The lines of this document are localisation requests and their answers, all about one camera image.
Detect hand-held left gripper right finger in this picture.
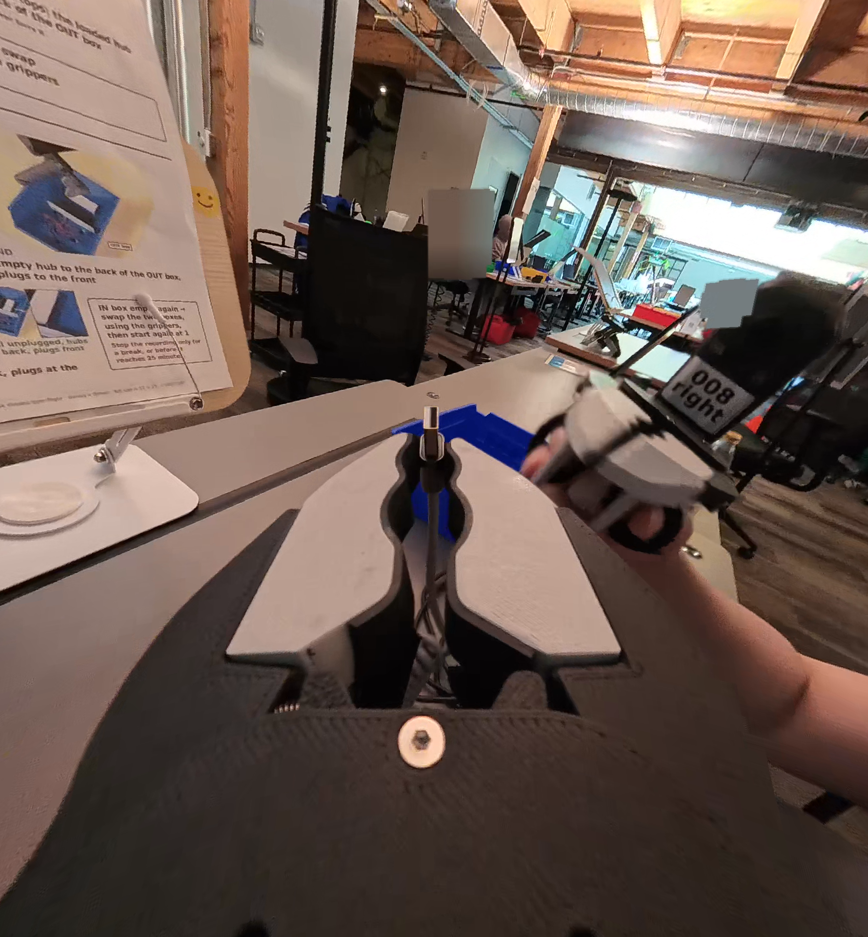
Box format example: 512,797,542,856
444,438,623,671

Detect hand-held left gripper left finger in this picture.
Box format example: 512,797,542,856
225,438,422,669

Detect blue plastic bin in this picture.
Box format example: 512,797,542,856
392,403,539,544

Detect grey usb cable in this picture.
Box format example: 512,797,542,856
404,405,458,707

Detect person's right forearm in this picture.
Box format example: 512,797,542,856
624,556,868,824

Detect person's right hand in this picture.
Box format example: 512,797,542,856
520,438,700,581

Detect black office chair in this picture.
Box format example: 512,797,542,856
719,344,868,561

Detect red storage tote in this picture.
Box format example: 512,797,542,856
633,302,688,332

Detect white stand base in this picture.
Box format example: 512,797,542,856
0,427,201,609

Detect red floor bin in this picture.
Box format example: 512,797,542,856
480,306,542,346

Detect black panelled desk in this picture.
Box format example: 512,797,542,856
308,204,430,387

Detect white round pad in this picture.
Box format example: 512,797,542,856
0,479,100,527

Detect black utility cart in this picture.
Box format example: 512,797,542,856
248,228,312,382

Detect blue striped jacket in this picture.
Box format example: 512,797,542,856
296,192,365,229

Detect printed instruction sheet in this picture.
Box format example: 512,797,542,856
0,0,235,430

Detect black floor lamp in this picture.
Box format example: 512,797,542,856
311,0,338,202

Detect thin wire with white tip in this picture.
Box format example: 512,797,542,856
134,293,205,412

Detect wooden post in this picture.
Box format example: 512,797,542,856
207,0,252,312

